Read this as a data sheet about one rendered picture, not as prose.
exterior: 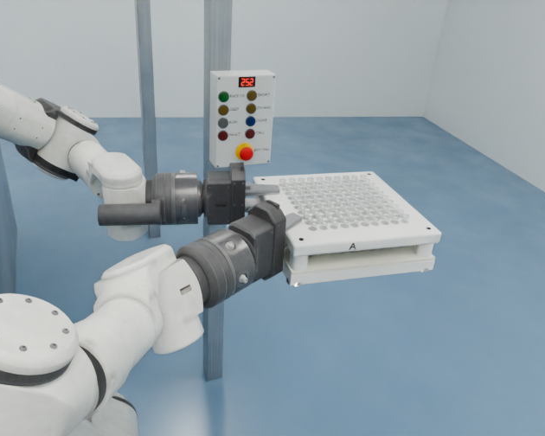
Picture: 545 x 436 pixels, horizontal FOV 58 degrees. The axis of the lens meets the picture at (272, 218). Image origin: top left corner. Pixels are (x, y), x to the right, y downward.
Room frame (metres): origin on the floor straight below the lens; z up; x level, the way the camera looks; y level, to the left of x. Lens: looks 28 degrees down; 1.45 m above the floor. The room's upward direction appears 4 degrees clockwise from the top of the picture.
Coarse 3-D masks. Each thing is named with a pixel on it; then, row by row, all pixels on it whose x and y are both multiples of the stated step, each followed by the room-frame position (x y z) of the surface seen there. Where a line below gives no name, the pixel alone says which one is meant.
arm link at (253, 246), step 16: (256, 208) 0.62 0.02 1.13; (272, 208) 0.62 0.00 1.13; (240, 224) 0.60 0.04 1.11; (256, 224) 0.60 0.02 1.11; (272, 224) 0.60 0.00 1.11; (208, 240) 0.55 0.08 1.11; (224, 240) 0.55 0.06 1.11; (240, 240) 0.56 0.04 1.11; (256, 240) 0.57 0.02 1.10; (272, 240) 0.60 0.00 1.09; (224, 256) 0.53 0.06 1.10; (240, 256) 0.54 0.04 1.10; (256, 256) 0.57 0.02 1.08; (272, 256) 0.60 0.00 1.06; (240, 272) 0.53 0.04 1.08; (256, 272) 0.58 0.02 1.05; (272, 272) 0.60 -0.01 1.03; (240, 288) 0.53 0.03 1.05
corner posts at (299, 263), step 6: (258, 198) 0.81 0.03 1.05; (420, 246) 0.68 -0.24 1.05; (426, 246) 0.68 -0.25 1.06; (432, 246) 0.68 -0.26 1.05; (414, 252) 0.69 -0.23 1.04; (420, 252) 0.68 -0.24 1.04; (426, 252) 0.68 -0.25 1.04; (294, 258) 0.61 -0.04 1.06; (300, 258) 0.61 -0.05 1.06; (306, 258) 0.62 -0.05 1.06; (294, 264) 0.61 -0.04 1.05; (300, 264) 0.61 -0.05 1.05; (306, 264) 0.62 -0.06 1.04; (300, 270) 0.61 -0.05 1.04
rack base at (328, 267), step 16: (288, 256) 0.65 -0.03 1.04; (320, 256) 0.65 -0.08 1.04; (336, 256) 0.66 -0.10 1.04; (352, 256) 0.66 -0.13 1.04; (368, 256) 0.67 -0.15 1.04; (384, 256) 0.67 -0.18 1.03; (400, 256) 0.67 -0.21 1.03; (416, 256) 0.68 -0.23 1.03; (432, 256) 0.68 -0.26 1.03; (288, 272) 0.61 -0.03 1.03; (304, 272) 0.61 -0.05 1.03; (320, 272) 0.62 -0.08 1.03; (336, 272) 0.63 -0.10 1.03; (352, 272) 0.63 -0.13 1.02; (368, 272) 0.64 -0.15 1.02; (384, 272) 0.65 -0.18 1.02; (400, 272) 0.66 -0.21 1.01
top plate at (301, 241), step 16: (256, 176) 0.84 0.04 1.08; (272, 176) 0.84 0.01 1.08; (288, 176) 0.85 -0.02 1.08; (304, 176) 0.85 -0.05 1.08; (368, 176) 0.88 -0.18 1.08; (384, 192) 0.81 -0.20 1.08; (288, 208) 0.72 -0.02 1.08; (304, 224) 0.67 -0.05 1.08; (400, 224) 0.70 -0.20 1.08; (416, 224) 0.70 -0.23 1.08; (432, 224) 0.71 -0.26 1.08; (288, 240) 0.63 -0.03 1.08; (304, 240) 0.62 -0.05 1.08; (320, 240) 0.62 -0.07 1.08; (336, 240) 0.63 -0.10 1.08; (352, 240) 0.63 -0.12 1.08; (368, 240) 0.64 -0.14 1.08; (384, 240) 0.65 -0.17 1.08; (400, 240) 0.66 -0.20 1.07; (416, 240) 0.67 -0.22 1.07; (432, 240) 0.68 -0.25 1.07
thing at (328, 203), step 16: (304, 192) 0.77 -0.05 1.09; (320, 192) 0.78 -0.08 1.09; (336, 192) 0.78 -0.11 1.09; (352, 192) 0.78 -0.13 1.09; (368, 192) 0.79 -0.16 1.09; (320, 208) 0.71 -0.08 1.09; (336, 208) 0.71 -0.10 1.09; (352, 208) 0.72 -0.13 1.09; (368, 208) 0.73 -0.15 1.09; (384, 208) 0.73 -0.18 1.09
